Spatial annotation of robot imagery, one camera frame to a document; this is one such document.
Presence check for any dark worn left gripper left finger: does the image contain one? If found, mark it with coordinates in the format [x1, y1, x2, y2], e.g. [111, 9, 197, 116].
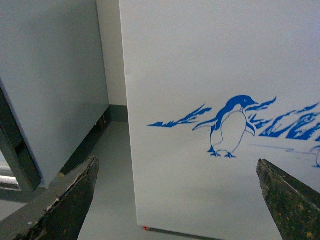
[0, 156, 100, 240]

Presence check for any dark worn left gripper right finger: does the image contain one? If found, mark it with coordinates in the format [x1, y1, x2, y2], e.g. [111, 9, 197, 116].
[256, 159, 320, 240]

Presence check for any white chest freezer blue rim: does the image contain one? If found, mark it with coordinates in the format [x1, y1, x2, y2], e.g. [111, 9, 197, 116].
[119, 0, 320, 240]

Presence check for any white cabinet beside freezer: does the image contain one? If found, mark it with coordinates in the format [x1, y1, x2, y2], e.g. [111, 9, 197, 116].
[0, 0, 109, 187]

